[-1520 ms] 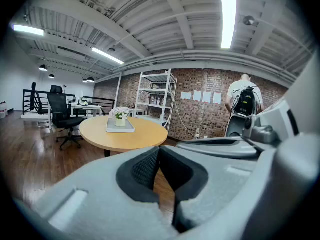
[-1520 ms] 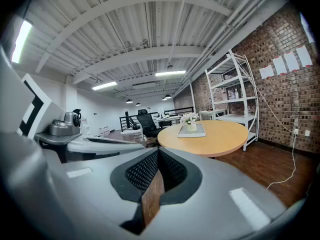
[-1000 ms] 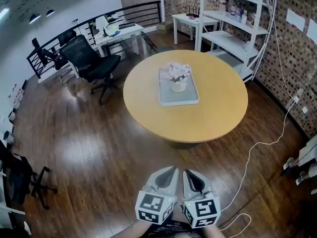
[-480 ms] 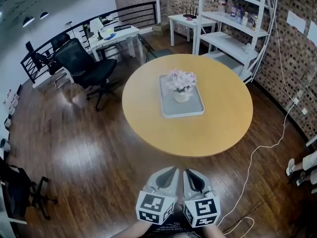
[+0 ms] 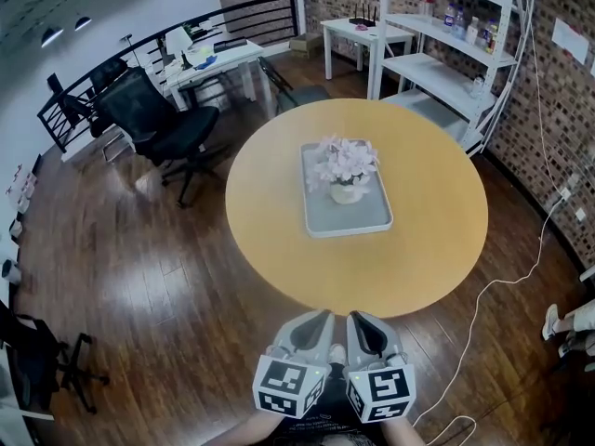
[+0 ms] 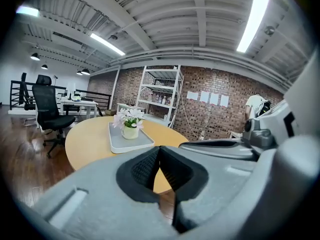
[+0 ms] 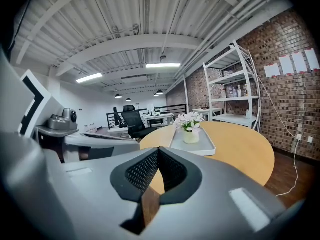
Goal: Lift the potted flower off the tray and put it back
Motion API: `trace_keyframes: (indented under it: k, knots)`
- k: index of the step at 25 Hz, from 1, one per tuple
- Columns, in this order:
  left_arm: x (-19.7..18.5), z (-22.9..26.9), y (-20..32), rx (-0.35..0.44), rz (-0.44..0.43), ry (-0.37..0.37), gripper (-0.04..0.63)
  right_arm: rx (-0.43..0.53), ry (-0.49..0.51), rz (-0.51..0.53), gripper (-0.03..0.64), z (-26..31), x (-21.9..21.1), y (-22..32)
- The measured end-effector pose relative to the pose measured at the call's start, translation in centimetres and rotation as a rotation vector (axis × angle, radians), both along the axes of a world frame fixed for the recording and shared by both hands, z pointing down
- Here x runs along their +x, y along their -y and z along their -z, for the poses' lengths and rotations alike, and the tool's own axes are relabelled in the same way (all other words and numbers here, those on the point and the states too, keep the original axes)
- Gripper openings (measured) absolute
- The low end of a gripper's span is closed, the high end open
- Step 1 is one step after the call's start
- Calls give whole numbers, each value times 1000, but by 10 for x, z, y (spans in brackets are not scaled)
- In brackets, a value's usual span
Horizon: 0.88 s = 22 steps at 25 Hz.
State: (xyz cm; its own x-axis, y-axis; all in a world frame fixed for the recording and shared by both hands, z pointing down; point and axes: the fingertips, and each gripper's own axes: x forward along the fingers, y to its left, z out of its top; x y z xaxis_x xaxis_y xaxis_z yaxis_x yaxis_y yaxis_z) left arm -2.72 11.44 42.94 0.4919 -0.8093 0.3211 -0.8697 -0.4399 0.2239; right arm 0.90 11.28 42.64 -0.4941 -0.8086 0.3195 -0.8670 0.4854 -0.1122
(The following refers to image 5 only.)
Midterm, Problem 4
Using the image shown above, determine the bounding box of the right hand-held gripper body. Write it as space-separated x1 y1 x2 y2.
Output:
344 309 417 425

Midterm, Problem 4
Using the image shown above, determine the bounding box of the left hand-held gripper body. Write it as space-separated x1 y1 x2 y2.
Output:
252 308 336 420

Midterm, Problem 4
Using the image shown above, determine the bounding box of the white grey tray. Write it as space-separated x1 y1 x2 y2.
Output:
299 138 395 240

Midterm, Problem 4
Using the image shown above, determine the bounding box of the pink potted flower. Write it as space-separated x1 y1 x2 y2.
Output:
313 133 380 205

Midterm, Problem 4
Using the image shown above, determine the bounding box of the person's right forearm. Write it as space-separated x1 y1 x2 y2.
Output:
379 418 427 446

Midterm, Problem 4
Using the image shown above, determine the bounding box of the person's black clothing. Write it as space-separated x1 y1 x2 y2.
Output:
271 362 390 446

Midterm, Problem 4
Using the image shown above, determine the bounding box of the grey folding chair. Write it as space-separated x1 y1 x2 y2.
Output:
257 55 328 116

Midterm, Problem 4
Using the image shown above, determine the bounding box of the black swivel chair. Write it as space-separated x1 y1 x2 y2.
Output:
0 298 112 415

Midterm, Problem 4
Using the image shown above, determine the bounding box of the black mesh office chair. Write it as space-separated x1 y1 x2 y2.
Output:
90 66 222 209

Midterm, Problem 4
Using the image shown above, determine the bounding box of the white desk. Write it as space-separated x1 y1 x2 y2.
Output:
160 38 267 112

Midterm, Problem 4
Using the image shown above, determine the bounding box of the cardboard box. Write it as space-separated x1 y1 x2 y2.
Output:
289 33 324 60

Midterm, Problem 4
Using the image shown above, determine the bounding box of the white metal shelf unit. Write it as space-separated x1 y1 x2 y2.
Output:
365 0 536 158

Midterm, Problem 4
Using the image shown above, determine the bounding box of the small white table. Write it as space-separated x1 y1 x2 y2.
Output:
320 17 416 82

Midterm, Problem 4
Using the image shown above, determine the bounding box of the white table lamp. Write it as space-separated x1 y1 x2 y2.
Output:
165 29 195 71

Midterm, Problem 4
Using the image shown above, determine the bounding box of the black router with antennas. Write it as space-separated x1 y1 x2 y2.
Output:
348 3 378 30

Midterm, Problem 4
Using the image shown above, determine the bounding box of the black metal railing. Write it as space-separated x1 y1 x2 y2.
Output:
35 0 299 153

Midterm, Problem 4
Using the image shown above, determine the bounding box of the colourful bottle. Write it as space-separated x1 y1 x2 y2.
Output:
483 18 500 55

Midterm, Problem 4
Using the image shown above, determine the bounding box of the white paper sheet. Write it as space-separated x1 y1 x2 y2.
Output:
551 18 590 63

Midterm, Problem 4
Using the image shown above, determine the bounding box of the white cable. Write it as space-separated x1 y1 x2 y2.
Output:
410 14 571 446

